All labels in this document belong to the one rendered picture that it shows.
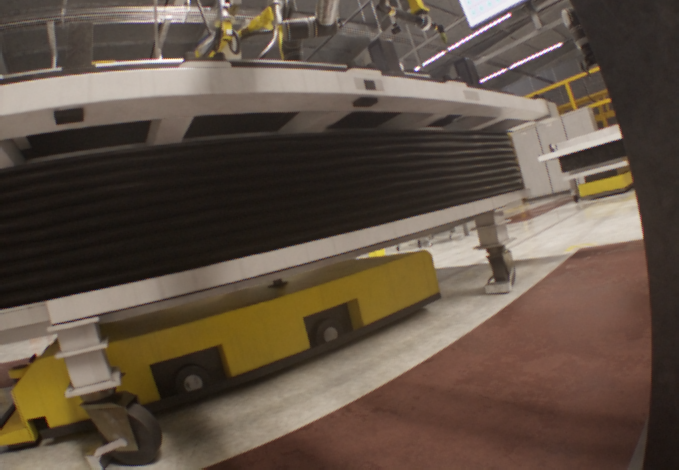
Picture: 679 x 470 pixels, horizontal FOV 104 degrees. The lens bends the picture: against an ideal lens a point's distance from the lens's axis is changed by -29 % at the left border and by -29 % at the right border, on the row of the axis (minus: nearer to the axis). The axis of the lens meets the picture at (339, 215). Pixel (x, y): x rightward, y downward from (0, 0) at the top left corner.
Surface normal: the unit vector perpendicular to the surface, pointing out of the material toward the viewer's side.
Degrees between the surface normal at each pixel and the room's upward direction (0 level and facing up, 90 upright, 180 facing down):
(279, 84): 90
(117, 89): 90
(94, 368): 90
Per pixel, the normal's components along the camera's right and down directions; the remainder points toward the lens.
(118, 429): 0.11, -0.07
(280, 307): 0.55, -0.17
